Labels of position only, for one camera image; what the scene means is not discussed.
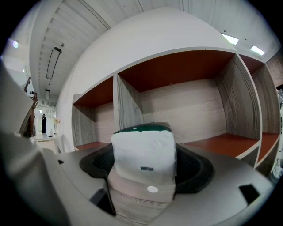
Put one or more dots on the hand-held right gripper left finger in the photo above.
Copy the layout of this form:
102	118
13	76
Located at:
73	176

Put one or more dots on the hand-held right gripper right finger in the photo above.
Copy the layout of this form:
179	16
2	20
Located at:
221	198

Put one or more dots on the white box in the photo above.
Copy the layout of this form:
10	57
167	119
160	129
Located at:
143	152

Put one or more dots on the wooden shelf unit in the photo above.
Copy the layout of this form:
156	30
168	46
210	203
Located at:
188	110

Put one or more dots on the grey wooden desk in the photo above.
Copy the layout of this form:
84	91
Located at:
137	207

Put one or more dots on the white vase with flowers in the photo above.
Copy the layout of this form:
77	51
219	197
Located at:
56	129

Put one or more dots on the wooden staircase railing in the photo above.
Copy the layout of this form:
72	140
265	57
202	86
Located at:
29	119

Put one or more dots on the short ceiling light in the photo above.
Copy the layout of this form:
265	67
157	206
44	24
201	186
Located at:
47	94

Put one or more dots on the long black ceiling light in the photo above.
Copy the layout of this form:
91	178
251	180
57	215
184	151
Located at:
53	64

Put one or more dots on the black computer monitor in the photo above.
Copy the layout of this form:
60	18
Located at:
280	96

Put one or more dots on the round ceiling light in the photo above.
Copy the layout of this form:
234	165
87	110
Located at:
15	44

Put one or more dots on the rectangular ceiling panel light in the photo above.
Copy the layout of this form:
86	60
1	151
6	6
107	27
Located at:
230	38
257	50

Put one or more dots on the white round pedestal table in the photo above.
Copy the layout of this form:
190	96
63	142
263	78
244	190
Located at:
47	140

